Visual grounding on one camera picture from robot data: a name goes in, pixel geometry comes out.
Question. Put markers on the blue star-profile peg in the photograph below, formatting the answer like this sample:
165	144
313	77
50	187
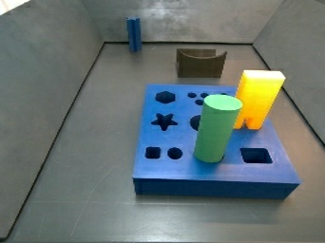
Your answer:
134	34

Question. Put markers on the blue shape sorting board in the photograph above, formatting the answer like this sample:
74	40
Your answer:
254	170

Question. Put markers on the green cylinder peg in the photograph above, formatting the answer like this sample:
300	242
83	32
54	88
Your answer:
218	117

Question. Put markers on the black curved cradle stand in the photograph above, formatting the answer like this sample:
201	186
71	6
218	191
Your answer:
199	63

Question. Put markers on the yellow arch-shaped block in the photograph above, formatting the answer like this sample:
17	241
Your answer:
258	89

